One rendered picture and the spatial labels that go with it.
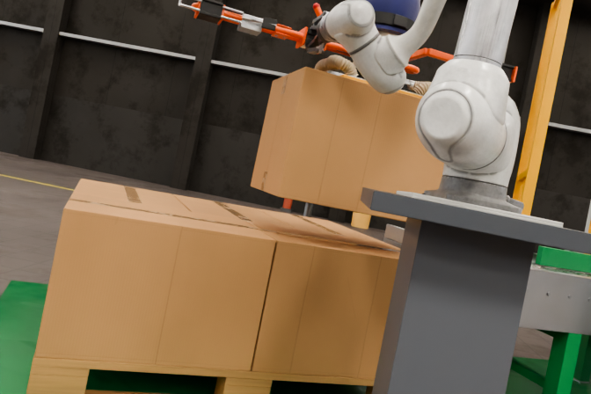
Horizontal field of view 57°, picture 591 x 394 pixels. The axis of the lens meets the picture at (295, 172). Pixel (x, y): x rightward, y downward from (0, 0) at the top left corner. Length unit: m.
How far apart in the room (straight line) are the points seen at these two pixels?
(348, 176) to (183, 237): 0.53
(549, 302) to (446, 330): 0.77
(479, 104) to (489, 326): 0.50
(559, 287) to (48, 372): 1.57
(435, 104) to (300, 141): 0.63
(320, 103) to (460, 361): 0.82
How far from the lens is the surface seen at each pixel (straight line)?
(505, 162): 1.33
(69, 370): 1.67
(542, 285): 1.98
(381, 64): 1.55
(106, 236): 1.56
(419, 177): 1.81
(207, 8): 1.79
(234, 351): 1.70
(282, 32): 1.83
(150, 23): 11.25
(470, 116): 1.09
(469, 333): 1.31
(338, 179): 1.69
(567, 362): 2.15
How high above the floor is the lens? 0.76
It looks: level
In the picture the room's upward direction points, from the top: 11 degrees clockwise
